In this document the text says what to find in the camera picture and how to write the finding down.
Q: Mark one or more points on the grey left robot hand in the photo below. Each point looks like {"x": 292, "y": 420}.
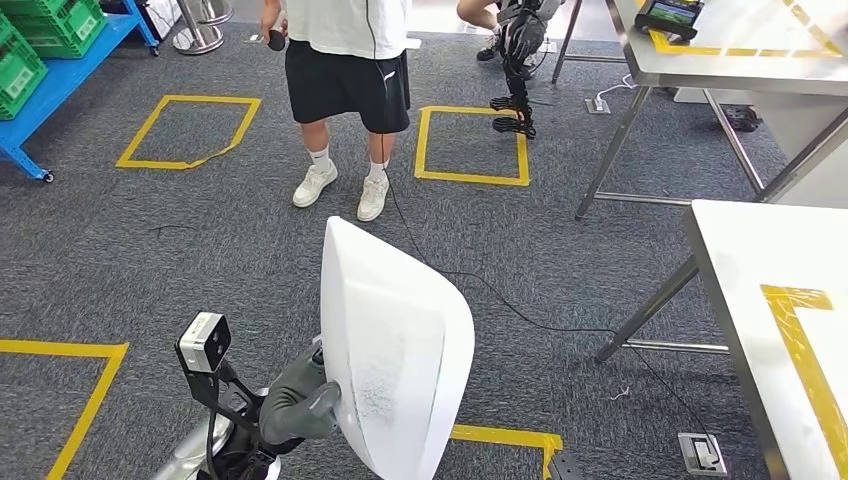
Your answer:
{"x": 298, "y": 404}

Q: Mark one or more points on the white curved plastic part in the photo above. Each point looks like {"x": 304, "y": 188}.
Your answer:
{"x": 391, "y": 331}

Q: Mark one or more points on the blue metal shelf rack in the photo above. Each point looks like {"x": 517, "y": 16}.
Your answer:
{"x": 60, "y": 79}

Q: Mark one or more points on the stainless steel workbench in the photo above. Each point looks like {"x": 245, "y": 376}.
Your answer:
{"x": 742, "y": 265}

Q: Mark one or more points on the yellow floor tape square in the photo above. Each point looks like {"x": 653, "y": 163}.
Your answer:
{"x": 142, "y": 132}
{"x": 503, "y": 437}
{"x": 93, "y": 404}
{"x": 422, "y": 146}

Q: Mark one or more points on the white zip tie scrap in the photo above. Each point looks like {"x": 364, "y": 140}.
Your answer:
{"x": 621, "y": 394}

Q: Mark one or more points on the person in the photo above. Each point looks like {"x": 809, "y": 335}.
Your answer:
{"x": 474, "y": 10}
{"x": 348, "y": 79}

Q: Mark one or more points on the black handheld controller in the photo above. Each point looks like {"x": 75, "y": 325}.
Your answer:
{"x": 277, "y": 41}

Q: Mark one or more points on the floor socket plate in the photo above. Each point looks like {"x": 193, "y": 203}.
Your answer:
{"x": 597, "y": 106}
{"x": 696, "y": 457}
{"x": 256, "y": 38}

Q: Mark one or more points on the steel stanchion base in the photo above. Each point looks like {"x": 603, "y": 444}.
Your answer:
{"x": 199, "y": 41}
{"x": 222, "y": 13}

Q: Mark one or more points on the white box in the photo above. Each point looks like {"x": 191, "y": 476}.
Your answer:
{"x": 162, "y": 16}

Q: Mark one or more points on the grey and black humanoid robot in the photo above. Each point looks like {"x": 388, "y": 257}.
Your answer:
{"x": 523, "y": 40}

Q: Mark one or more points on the green plastic crate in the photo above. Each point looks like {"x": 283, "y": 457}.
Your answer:
{"x": 66, "y": 26}
{"x": 20, "y": 73}

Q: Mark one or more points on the black shoe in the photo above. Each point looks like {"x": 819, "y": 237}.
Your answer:
{"x": 742, "y": 119}

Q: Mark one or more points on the black remote controller with screen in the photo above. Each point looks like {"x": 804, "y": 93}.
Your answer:
{"x": 669, "y": 16}

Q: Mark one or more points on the stainless steel table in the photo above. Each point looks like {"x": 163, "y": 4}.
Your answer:
{"x": 729, "y": 69}

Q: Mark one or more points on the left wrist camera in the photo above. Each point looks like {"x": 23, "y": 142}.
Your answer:
{"x": 205, "y": 341}

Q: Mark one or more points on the small yellow tape frame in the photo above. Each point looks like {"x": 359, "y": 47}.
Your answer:
{"x": 795, "y": 331}

